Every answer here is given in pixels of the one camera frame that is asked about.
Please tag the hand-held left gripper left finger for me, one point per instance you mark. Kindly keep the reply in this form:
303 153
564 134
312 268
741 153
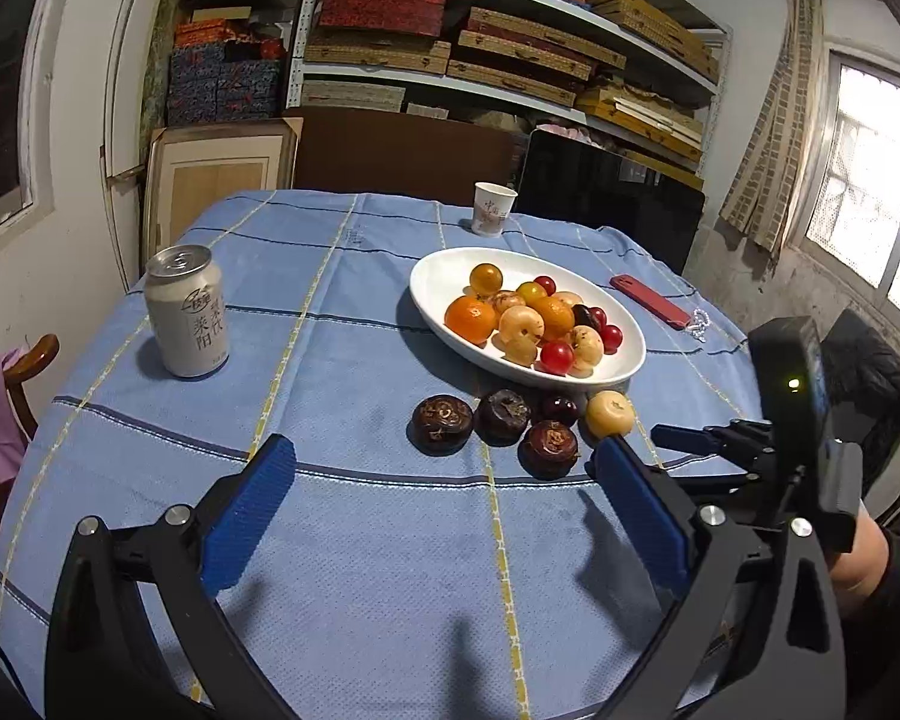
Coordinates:
251 510

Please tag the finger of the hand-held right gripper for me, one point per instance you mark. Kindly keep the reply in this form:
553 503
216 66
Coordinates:
679 439
720 484

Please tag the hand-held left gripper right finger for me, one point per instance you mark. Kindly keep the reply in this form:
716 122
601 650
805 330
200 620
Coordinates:
641 517

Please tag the pale yellow fruit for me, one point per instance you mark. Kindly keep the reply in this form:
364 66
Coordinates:
588 349
568 298
521 331
610 414

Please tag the white oval plate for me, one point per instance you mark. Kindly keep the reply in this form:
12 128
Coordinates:
442 281

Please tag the person's right forearm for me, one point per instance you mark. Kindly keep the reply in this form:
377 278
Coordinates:
862 562

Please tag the dark brown round fruit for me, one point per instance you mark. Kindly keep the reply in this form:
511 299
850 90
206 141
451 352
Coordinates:
441 424
504 416
547 450

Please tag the red cherry tomato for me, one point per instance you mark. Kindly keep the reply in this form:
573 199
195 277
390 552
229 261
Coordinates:
611 337
546 284
598 316

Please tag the dark red plum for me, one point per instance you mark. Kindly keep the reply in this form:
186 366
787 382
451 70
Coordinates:
560 409

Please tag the red phone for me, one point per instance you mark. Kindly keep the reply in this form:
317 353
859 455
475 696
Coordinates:
649 301

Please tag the dark purple fruit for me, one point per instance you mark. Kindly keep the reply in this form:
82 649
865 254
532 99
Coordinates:
582 315

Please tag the white drink can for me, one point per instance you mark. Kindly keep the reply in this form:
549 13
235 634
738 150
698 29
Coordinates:
189 315

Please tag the yellow cherry tomato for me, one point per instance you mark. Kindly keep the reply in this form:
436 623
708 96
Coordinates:
529 292

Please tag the bright barred window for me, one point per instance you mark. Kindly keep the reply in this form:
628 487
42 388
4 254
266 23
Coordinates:
870 187

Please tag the brownish orange fruit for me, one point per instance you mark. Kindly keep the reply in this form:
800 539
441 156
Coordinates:
506 301

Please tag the large orange mandarin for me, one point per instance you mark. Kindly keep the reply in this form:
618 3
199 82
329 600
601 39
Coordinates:
470 317

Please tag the small round orange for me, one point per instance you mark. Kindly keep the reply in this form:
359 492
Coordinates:
486 277

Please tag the black flat screen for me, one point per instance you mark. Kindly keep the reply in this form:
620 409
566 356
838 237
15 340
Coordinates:
607 195

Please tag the wooden chair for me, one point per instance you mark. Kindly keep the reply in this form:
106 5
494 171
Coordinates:
34 364

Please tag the beige checked curtain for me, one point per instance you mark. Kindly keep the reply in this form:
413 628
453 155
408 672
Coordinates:
780 112

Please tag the white paper cup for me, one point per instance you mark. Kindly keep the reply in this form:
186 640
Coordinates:
493 210

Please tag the wooden framed panel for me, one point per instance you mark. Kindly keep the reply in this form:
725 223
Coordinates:
217 180

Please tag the brown board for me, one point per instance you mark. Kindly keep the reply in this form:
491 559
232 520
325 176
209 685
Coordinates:
397 157

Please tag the shelf of flat boxes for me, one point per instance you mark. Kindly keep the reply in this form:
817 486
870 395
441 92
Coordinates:
525 52

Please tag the white door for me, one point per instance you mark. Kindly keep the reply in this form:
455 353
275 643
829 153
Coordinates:
116 112

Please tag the stack of blue patterned boxes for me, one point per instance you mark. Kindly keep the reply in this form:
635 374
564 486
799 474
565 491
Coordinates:
221 86

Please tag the green patterned roll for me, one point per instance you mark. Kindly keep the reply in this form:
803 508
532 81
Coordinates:
157 67

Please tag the stack of orange patterned boxes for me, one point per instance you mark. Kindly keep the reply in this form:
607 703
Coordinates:
210 34

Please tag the white metal shelf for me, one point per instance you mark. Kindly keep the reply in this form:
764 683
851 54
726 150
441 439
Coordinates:
296 30

